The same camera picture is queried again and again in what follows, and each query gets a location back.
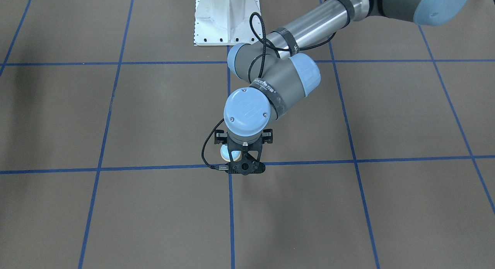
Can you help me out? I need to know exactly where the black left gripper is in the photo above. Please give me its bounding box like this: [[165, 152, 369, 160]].
[[214, 129, 273, 175]]

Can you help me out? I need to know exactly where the blue call bell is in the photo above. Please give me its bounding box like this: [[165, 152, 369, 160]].
[[220, 144, 242, 162]]

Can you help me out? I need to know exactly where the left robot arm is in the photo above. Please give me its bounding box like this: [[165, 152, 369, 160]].
[[201, 0, 468, 175]]

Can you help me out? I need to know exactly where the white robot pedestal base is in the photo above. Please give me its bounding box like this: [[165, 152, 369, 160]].
[[193, 0, 261, 46]]

